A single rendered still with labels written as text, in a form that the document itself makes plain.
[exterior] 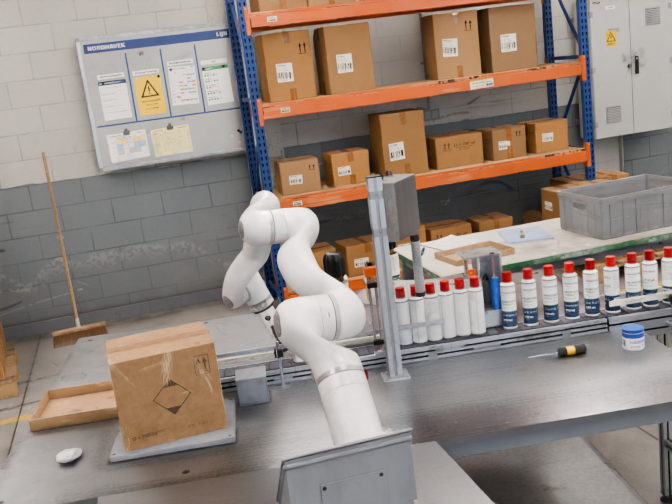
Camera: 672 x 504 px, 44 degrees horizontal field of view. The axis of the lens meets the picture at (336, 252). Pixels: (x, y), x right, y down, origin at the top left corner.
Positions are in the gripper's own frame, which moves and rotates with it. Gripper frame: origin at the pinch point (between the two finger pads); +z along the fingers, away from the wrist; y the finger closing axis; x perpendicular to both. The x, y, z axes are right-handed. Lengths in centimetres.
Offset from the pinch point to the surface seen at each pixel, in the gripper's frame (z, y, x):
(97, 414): -13, -13, 62
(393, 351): 14.2, -15.9, -31.8
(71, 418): -16, -13, 70
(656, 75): 84, 447, -357
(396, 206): -29, -18, -54
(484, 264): 13, 15, -76
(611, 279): 33, -3, -111
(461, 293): 12, -2, -62
